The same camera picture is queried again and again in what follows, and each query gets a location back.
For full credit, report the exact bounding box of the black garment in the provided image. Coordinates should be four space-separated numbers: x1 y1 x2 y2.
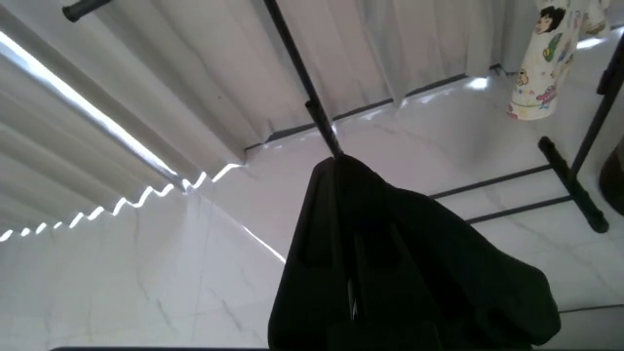
311 153 562 349

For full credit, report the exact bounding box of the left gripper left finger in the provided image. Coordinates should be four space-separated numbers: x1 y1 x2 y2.
267 158 353 349

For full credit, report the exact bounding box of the black clothes rack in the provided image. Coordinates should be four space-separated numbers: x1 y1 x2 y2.
61 0 624 234

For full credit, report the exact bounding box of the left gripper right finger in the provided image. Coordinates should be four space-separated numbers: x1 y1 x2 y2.
354 228 445 349

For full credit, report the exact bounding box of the cream printed garment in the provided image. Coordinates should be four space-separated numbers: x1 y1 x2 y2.
506 0 610 121

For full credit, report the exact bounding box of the white curtain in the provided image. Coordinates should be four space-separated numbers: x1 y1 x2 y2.
0 0 542 241

